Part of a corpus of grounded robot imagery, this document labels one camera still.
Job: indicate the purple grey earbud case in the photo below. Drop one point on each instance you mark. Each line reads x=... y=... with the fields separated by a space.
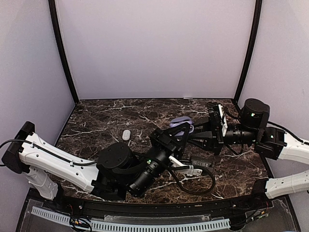
x=180 y=120

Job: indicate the white earbud charging case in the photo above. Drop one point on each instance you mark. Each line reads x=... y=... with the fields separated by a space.
x=126 y=135

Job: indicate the black frame post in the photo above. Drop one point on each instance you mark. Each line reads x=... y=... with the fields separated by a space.
x=249 y=51
x=61 y=50

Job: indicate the right black frame post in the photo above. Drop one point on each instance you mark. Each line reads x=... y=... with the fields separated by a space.
x=249 y=51

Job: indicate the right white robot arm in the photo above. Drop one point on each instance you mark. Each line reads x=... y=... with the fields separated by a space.
x=270 y=140

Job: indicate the left black frame post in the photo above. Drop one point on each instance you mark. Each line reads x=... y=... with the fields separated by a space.
x=61 y=50

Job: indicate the black front rail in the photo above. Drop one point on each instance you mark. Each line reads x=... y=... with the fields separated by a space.
x=232 y=207

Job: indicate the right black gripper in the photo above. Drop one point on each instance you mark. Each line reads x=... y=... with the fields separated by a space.
x=215 y=140

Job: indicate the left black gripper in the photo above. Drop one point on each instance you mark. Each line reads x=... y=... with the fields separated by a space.
x=165 y=139

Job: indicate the white slotted cable duct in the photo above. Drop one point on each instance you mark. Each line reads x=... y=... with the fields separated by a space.
x=134 y=224

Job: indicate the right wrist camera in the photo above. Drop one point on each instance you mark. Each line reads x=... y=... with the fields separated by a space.
x=217 y=118

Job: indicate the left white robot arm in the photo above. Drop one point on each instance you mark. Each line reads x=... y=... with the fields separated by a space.
x=118 y=171

